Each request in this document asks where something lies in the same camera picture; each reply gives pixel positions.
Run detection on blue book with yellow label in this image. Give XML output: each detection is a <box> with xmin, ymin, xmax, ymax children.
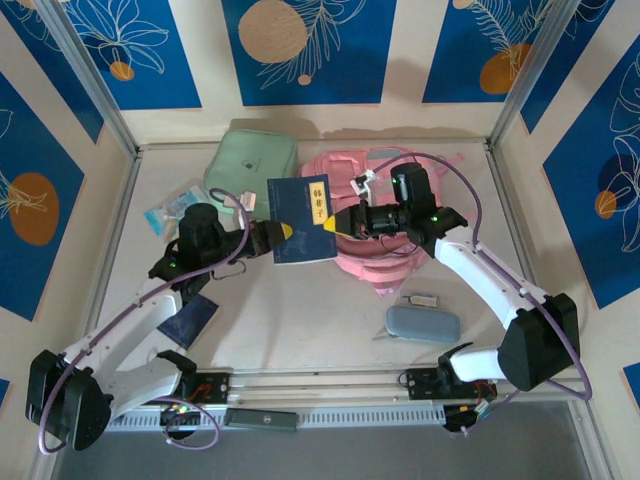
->
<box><xmin>266</xmin><ymin>173</ymin><xmax>341</xmax><ymax>266</ymax></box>

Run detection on blue snack packet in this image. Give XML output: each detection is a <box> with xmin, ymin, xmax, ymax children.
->
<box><xmin>143</xmin><ymin>185</ymin><xmax>211</xmax><ymax>236</ymax></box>

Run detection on pink student backpack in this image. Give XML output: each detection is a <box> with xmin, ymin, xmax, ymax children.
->
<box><xmin>298</xmin><ymin>144</ymin><xmax>466</xmax><ymax>299</ymax></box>

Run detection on mint green zip pouch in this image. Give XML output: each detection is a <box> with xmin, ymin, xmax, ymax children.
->
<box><xmin>203</xmin><ymin>128</ymin><xmax>300</xmax><ymax>216</ymax></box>

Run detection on plain dark blue book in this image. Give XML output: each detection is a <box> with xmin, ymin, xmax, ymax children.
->
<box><xmin>155</xmin><ymin>293</ymin><xmax>220</xmax><ymax>351</ymax></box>

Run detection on small white usb stick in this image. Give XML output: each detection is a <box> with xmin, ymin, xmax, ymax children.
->
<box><xmin>399</xmin><ymin>292</ymin><xmax>442</xmax><ymax>309</ymax></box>

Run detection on grey glasses case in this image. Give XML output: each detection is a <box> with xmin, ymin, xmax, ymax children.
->
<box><xmin>384</xmin><ymin>304</ymin><xmax>462</xmax><ymax>346</ymax></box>

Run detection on black base connector module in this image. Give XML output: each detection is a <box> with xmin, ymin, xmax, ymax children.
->
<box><xmin>442</xmin><ymin>399</ymin><xmax>499</xmax><ymax>435</ymax></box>
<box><xmin>158</xmin><ymin>402</ymin><xmax>201</xmax><ymax>442</ymax></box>

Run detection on dark green flat device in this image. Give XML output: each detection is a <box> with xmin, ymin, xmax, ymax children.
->
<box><xmin>223</xmin><ymin>408</ymin><xmax>300</xmax><ymax>432</ymax></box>

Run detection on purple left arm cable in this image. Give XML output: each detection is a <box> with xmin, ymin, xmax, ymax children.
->
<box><xmin>37</xmin><ymin>187</ymin><xmax>251</xmax><ymax>454</ymax></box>

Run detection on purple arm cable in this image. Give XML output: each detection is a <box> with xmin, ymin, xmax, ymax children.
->
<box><xmin>37</xmin><ymin>187</ymin><xmax>251</xmax><ymax>454</ymax></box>
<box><xmin>367</xmin><ymin>152</ymin><xmax>591</xmax><ymax>436</ymax></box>

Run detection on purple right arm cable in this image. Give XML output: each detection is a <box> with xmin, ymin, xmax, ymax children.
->
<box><xmin>367</xmin><ymin>152</ymin><xmax>591</xmax><ymax>436</ymax></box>

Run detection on blue floral wall poster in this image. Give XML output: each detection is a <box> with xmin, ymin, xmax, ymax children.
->
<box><xmin>542</xmin><ymin>49</ymin><xmax>640</xmax><ymax>311</ymax></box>
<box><xmin>422</xmin><ymin>0</ymin><xmax>551</xmax><ymax>105</ymax></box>
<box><xmin>519</xmin><ymin>0</ymin><xmax>640</xmax><ymax>134</ymax></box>
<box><xmin>59</xmin><ymin>0</ymin><xmax>204</xmax><ymax>111</ymax></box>
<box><xmin>0</xmin><ymin>0</ymin><xmax>104</xmax><ymax>144</ymax></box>
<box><xmin>222</xmin><ymin>0</ymin><xmax>396</xmax><ymax>107</ymax></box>
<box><xmin>0</xmin><ymin>72</ymin><xmax>86</xmax><ymax>321</ymax></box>

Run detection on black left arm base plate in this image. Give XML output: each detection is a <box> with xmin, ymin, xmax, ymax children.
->
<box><xmin>179</xmin><ymin>372</ymin><xmax>232</xmax><ymax>405</ymax></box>

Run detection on aluminium table edge rail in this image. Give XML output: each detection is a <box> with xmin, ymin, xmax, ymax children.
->
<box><xmin>107</xmin><ymin>367</ymin><xmax>594</xmax><ymax>409</ymax></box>

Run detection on aluminium frame post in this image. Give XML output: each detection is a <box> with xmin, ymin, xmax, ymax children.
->
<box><xmin>492</xmin><ymin>0</ymin><xmax>586</xmax><ymax>151</ymax></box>
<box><xmin>37</xmin><ymin>0</ymin><xmax>139</xmax><ymax>156</ymax></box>

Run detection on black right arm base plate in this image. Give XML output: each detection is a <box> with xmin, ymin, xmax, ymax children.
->
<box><xmin>405</xmin><ymin>368</ymin><xmax>499</xmax><ymax>401</ymax></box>

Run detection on grey slotted cable duct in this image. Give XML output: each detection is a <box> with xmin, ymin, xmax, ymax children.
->
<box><xmin>107</xmin><ymin>405</ymin><xmax>446</xmax><ymax>432</ymax></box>

